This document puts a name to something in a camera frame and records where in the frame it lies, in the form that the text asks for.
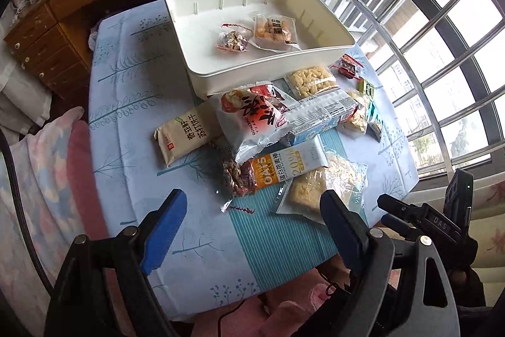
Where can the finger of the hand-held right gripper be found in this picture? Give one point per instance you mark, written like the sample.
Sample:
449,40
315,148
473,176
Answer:
398,204
394,224

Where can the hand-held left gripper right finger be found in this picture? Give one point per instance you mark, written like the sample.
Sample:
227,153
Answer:
347,234

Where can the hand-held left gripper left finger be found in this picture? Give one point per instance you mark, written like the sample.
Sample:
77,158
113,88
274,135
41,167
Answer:
165,230

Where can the clear crumbly snack packet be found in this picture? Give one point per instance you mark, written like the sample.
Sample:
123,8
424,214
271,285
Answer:
347,171

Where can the red edged nut packet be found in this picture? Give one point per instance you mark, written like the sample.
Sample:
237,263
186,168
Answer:
236,179

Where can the teal snack packet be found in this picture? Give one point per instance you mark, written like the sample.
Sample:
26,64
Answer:
374,120

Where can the orange white bar packet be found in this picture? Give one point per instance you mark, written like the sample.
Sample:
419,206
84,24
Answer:
292,163

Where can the beige cracker packet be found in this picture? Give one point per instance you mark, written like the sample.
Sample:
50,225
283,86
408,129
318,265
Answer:
185,135

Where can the clear biscuit packet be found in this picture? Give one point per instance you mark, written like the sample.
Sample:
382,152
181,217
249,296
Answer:
357,116

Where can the small green snack packet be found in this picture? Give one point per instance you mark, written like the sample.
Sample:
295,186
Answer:
367,88

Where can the blue white foil packet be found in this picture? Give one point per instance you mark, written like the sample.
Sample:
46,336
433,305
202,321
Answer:
319,112

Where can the red white chips bag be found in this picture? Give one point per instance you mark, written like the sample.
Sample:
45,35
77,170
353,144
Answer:
244,123

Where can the small red snack packet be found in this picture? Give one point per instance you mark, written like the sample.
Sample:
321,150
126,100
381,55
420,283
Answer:
347,64

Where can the puffed rice cake packet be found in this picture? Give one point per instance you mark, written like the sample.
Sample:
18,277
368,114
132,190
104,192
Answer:
311,82

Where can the white plastic bin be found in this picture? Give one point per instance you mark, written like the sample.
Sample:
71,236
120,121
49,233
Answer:
315,25

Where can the pink fleece pants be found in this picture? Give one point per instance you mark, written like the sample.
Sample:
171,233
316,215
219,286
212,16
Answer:
292,305

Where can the floral pink blanket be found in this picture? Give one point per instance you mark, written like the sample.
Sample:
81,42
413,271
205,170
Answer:
39,183

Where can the tree print tablecloth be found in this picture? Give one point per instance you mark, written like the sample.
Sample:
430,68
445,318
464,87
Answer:
138,84

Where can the metal window grille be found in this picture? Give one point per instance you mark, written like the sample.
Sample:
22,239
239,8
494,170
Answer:
398,41

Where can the white ruffled cover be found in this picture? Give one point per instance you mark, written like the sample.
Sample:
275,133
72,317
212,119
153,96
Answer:
19,96

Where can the clear mixed nut packet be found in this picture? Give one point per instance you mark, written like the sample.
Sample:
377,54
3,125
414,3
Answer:
232,41

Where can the orange cracker packet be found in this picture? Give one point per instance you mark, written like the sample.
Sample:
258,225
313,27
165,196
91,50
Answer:
273,31

